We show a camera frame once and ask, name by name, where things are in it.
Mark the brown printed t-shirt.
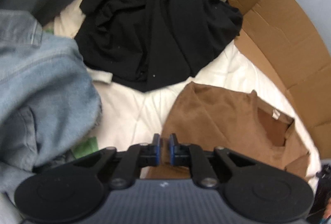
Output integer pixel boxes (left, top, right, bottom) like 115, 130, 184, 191
146, 81, 311, 183

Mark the cream bear print bedsheet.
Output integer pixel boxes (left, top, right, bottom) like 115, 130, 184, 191
44, 0, 321, 188

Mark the grey blue denim garment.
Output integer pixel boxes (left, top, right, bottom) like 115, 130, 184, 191
1, 10, 102, 223

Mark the black garment pile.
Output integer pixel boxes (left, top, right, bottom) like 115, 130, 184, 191
75, 0, 243, 93

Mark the brown cardboard sheet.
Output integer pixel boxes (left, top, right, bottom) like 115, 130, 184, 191
229, 0, 330, 159

